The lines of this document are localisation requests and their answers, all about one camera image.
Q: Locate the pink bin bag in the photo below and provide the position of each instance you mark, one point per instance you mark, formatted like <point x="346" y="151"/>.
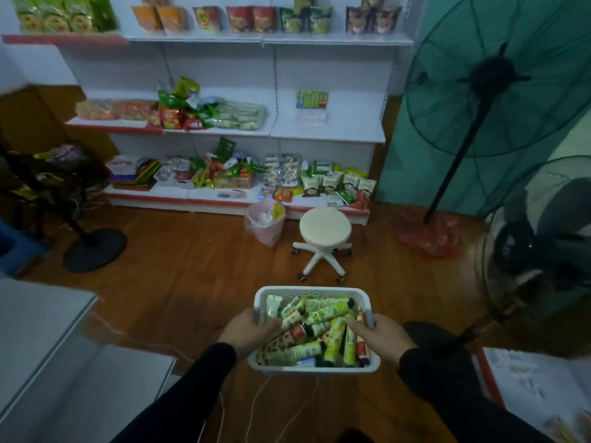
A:
<point x="265" y="228"/>

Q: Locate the yellow red snack bag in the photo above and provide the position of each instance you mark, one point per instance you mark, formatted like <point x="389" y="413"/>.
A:
<point x="208" y="19"/>

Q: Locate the blue plastic stool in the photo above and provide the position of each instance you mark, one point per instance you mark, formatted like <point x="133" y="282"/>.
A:
<point x="18" y="249"/>

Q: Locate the white store shelf unit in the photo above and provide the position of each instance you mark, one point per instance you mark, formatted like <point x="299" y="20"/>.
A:
<point x="221" y="69"/>

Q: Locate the person's left hand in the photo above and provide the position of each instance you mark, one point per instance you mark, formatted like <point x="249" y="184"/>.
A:
<point x="247" y="334"/>

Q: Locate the white cabinet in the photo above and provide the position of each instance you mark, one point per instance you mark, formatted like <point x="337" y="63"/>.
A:
<point x="41" y="327"/>

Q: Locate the black round-base stand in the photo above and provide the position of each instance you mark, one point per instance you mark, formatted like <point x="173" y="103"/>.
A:
<point x="94" y="251"/>

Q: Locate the person's right hand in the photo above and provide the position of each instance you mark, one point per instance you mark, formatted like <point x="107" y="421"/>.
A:
<point x="385" y="339"/>

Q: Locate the orange pink snack packet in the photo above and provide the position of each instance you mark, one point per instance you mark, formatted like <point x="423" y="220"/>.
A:
<point x="136" y="110"/>
<point x="94" y="110"/>

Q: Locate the dark cluttered rack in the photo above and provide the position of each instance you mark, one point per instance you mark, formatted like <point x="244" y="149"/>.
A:
<point x="27" y="170"/>

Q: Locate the stack of colourful flat packs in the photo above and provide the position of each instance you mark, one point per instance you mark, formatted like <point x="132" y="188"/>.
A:
<point x="134" y="175"/>

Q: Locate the red plastic bag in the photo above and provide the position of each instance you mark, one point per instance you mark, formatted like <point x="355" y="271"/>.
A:
<point x="429" y="239"/>

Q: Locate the white round stool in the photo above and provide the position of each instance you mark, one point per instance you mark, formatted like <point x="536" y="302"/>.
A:
<point x="325" y="226"/>

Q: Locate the dark green snack bag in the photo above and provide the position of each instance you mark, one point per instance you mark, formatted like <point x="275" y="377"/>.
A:
<point x="292" y="20"/>
<point x="321" y="20"/>

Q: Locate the person's right forearm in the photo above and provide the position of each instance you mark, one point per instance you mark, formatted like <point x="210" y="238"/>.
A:
<point x="452" y="396"/>

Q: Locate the pink plastic bag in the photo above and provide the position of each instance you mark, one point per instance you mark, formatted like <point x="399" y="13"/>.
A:
<point x="67" y="153"/>

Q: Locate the white perforated basket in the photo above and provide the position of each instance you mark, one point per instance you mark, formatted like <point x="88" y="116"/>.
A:
<point x="314" y="290"/>

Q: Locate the pile of white sweet bags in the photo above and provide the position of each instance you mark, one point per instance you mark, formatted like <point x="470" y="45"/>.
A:
<point x="281" y="170"/>

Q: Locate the group of white green pouches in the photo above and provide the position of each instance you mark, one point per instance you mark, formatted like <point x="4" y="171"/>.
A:
<point x="332" y="182"/>

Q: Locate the heap of assorted snack packets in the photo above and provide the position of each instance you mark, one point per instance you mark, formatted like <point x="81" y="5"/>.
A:
<point x="226" y="170"/>

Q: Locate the black floor fan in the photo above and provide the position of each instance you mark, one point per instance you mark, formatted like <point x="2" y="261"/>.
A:
<point x="512" y="246"/>

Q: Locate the orange snack bag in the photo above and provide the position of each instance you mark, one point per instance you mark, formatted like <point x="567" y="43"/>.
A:
<point x="145" y="18"/>
<point x="173" y="19"/>

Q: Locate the brown snack bag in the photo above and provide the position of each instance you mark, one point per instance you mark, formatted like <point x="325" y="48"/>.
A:
<point x="388" y="19"/>
<point x="360" y="20"/>

